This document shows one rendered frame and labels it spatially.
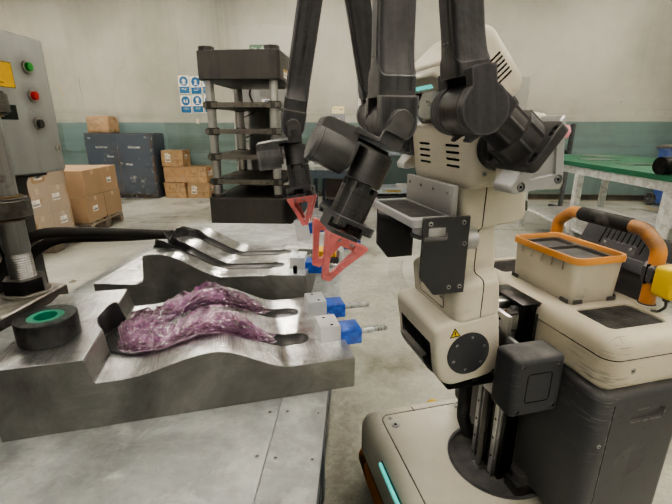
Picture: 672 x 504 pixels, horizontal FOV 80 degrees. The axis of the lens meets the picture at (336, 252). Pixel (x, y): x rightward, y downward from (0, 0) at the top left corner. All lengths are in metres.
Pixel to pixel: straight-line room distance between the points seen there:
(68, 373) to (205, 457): 0.22
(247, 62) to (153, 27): 3.69
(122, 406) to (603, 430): 0.92
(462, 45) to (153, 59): 7.82
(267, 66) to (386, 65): 4.27
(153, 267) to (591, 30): 7.72
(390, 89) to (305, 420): 0.49
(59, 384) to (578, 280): 1.01
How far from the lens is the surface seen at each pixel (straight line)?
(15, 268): 1.32
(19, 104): 1.55
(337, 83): 7.38
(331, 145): 0.58
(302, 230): 1.04
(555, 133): 0.72
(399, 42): 0.63
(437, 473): 1.32
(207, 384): 0.66
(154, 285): 1.03
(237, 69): 4.94
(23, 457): 0.71
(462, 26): 0.68
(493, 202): 0.91
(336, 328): 0.70
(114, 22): 8.73
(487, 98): 0.65
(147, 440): 0.66
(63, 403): 0.70
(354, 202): 0.60
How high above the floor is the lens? 1.21
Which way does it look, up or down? 17 degrees down
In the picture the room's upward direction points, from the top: straight up
